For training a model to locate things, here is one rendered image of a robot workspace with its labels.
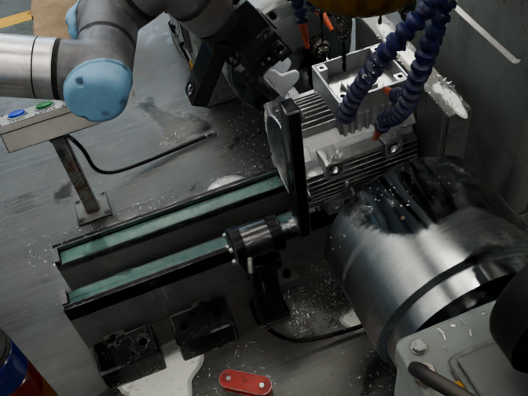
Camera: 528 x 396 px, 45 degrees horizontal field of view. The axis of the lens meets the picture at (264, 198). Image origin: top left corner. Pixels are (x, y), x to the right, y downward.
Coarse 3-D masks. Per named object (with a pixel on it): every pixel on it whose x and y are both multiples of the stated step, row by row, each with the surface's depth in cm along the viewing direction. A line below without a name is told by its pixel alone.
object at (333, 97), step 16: (368, 48) 102; (320, 64) 101; (336, 64) 102; (352, 64) 103; (320, 80) 99; (336, 80) 103; (352, 80) 99; (384, 80) 101; (400, 80) 96; (336, 96) 96; (368, 96) 96; (384, 96) 97; (368, 112) 98; (352, 128) 99
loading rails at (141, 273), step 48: (240, 192) 116; (96, 240) 112; (144, 240) 113; (192, 240) 118; (288, 240) 111; (96, 288) 105; (144, 288) 106; (192, 288) 110; (240, 288) 116; (96, 336) 110
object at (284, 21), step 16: (256, 0) 113; (272, 0) 111; (304, 0) 111; (272, 16) 110; (288, 16) 112; (288, 32) 115; (320, 32) 117; (304, 48) 118; (320, 48) 116; (336, 48) 121; (224, 64) 118; (304, 64) 121; (240, 80) 119; (304, 80) 124; (240, 96) 121; (256, 96) 123
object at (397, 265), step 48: (384, 192) 81; (432, 192) 79; (480, 192) 80; (336, 240) 86; (384, 240) 78; (432, 240) 75; (480, 240) 74; (384, 288) 77; (432, 288) 74; (480, 288) 72; (384, 336) 79
